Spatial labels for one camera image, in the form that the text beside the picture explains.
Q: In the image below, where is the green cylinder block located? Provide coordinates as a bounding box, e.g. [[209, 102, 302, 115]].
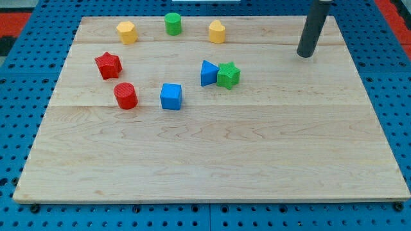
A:
[[164, 12, 182, 36]]

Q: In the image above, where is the red star block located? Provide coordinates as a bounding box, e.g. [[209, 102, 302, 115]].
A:
[[94, 52, 123, 80]]

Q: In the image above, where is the blue triangle block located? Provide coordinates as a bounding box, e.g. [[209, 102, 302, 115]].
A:
[[200, 60, 220, 87]]

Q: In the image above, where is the red cylinder block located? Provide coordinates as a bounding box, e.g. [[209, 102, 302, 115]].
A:
[[113, 82, 138, 110]]

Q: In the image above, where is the yellow hexagon block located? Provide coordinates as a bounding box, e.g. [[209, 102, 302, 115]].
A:
[[116, 21, 138, 44]]

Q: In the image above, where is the light wooden board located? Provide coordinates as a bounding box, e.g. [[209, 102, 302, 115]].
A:
[[13, 16, 410, 204]]

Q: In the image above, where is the black cylindrical pointer rod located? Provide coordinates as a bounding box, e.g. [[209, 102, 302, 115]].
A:
[[297, 0, 333, 58]]

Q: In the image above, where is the green star block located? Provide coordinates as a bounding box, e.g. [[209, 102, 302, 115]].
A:
[[216, 62, 241, 90]]

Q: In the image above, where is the yellow heart block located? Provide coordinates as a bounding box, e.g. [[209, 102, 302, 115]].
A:
[[209, 19, 225, 44]]

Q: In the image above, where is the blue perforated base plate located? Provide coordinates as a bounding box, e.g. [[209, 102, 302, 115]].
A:
[[1, 1, 410, 230]]

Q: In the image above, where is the blue cube block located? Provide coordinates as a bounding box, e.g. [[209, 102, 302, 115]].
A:
[[160, 83, 182, 110]]

